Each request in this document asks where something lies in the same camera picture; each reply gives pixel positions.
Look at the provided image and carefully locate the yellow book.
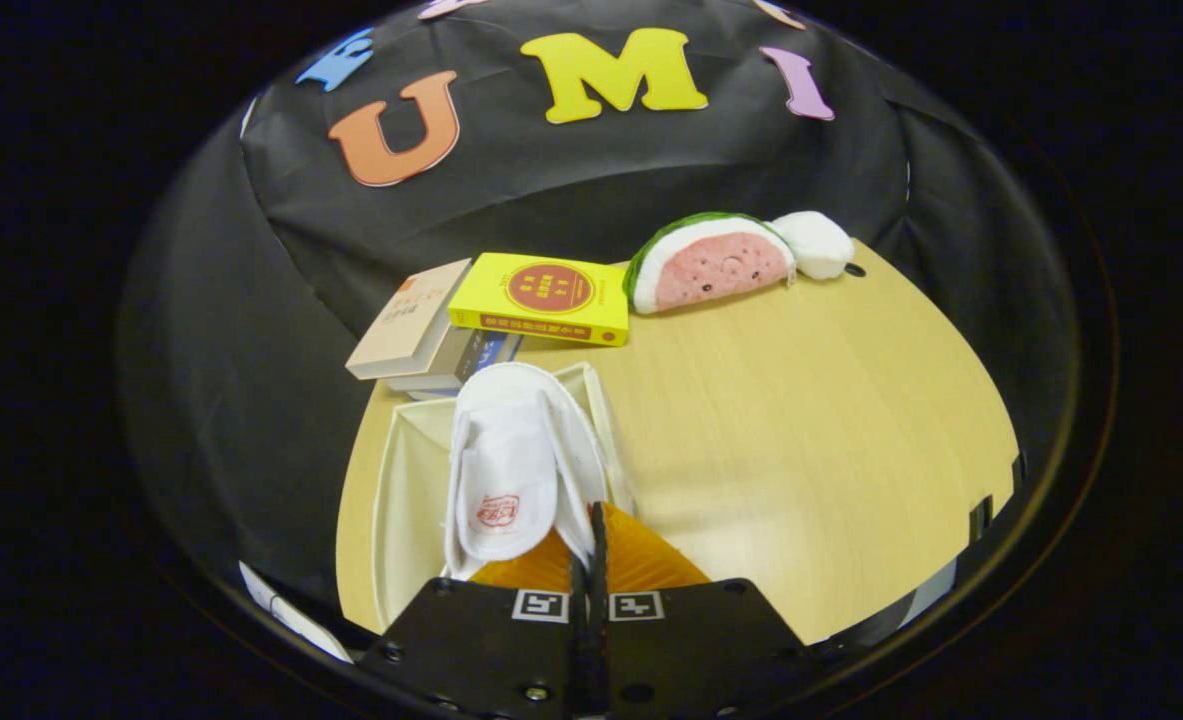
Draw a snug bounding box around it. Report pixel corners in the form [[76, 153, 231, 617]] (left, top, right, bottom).
[[447, 252, 632, 348]]

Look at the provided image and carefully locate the cream fabric storage box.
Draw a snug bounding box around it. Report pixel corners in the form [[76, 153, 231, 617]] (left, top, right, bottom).
[[371, 362, 638, 631]]

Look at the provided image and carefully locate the watermelon slice plush toy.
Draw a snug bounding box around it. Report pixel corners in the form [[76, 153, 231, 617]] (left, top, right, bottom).
[[624, 211, 798, 316]]

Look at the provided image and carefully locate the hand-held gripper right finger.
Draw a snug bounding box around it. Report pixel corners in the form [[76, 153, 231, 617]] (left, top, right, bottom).
[[589, 500, 814, 719]]

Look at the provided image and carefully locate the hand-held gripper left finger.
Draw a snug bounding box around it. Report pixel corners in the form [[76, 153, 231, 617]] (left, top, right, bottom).
[[356, 528, 592, 719]]

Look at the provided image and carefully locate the white plush toy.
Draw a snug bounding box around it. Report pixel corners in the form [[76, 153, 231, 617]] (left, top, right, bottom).
[[771, 210, 856, 282]]

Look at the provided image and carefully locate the beige book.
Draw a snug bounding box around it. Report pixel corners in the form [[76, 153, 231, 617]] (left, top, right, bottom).
[[345, 258, 474, 382]]

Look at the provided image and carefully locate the white canvas shoe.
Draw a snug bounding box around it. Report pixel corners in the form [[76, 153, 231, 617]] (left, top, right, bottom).
[[441, 362, 612, 582]]

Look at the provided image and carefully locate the grey and blue book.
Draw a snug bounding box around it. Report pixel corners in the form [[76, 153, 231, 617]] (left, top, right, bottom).
[[385, 325, 524, 401]]

